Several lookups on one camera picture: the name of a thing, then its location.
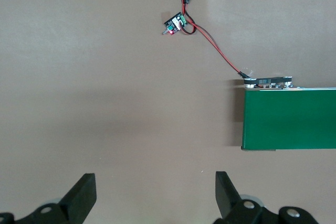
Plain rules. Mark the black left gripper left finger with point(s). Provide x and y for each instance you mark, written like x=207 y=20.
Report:
x=78 y=200

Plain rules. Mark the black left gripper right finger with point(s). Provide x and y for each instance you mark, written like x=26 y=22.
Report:
x=228 y=200

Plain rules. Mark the green belt conveyor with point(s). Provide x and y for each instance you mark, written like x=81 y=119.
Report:
x=288 y=119

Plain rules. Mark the small motor controller board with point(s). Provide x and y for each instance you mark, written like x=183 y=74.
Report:
x=176 y=23

